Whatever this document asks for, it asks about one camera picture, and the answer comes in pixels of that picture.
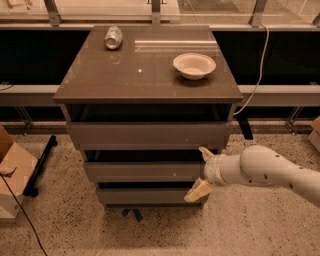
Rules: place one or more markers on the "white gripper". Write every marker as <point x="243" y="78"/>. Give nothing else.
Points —
<point x="212" y="170"/>

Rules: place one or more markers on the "drawer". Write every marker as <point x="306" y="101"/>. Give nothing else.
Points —
<point x="126" y="196"/>
<point x="148" y="136"/>
<point x="144" y="171"/>

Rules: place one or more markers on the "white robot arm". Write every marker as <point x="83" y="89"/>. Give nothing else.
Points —
<point x="256" y="166"/>

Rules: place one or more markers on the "brown drawer cabinet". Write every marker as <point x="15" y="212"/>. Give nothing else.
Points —
<point x="138" y="83"/>

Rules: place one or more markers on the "black stand foot right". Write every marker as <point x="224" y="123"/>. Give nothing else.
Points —
<point x="245" y="127"/>

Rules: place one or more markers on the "black stand foot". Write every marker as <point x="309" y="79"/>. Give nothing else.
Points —
<point x="245" y="127"/>
<point x="31" y="189"/>

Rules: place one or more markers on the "white paper bowl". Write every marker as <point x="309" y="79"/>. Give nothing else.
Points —
<point x="194" y="66"/>

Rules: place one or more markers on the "cardboard box right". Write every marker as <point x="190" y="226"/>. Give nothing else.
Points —
<point x="314" y="136"/>

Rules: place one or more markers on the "cardboard box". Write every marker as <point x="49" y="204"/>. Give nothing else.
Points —
<point x="16" y="167"/>
<point x="314" y="136"/>

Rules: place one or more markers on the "crushed silver can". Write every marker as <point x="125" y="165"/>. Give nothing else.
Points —
<point x="113" y="38"/>

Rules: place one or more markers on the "black stand foot left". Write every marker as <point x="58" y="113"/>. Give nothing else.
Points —
<point x="31" y="189"/>

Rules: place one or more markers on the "cardboard box left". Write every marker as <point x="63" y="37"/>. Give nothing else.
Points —
<point x="16" y="167"/>

